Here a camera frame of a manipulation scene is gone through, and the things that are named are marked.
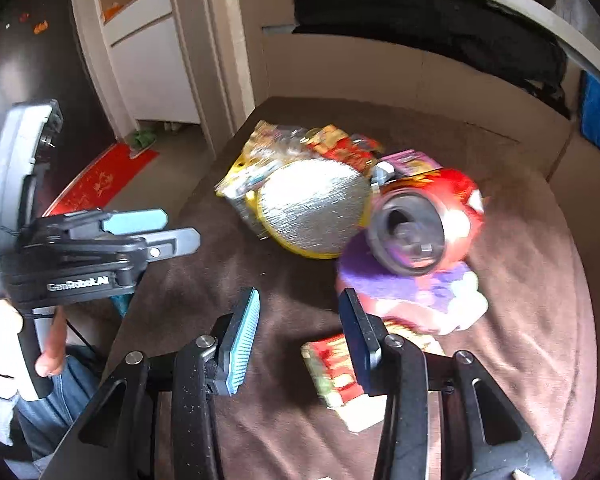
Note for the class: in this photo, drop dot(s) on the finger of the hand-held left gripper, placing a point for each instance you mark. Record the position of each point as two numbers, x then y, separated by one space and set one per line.
135 220
177 242

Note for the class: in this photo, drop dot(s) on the clear printed snack packet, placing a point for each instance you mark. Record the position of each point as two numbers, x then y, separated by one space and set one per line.
265 147

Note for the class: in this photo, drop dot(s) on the person's jeans leg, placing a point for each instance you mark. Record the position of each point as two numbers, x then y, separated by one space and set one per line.
55 410

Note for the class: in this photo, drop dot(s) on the purple yellow chips packet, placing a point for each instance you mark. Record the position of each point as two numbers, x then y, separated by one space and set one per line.
380 290

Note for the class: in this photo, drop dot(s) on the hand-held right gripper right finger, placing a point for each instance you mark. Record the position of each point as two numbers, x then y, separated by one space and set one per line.
355 330

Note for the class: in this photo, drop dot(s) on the person's left hand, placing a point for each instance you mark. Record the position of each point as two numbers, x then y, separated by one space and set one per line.
52 352

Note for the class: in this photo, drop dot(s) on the white countertop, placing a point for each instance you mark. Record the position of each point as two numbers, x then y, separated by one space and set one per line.
530 10

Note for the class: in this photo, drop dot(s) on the white cabinet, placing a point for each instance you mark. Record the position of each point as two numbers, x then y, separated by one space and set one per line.
155 70

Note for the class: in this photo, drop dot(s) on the crushed red drink can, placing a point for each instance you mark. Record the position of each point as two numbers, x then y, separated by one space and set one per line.
445 210

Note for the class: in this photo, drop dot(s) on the red orange door stickers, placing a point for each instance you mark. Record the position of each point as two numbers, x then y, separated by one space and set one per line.
41 27

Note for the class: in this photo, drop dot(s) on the green slippers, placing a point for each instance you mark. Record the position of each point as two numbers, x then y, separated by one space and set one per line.
140 139

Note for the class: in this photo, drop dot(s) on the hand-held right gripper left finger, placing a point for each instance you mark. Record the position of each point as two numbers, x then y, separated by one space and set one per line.
240 340

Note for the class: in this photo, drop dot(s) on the small purple snack packet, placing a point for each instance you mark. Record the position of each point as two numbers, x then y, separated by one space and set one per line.
412 161

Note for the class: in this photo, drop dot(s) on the orange shelf ornament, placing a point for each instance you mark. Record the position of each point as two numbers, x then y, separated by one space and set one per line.
112 10

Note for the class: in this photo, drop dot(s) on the black entrance door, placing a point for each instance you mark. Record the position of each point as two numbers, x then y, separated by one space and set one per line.
30 85

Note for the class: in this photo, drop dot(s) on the red doormat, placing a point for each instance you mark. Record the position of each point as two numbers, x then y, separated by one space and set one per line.
95 180

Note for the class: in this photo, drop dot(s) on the red yellow snack packet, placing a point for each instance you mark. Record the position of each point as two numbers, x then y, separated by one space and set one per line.
332 365

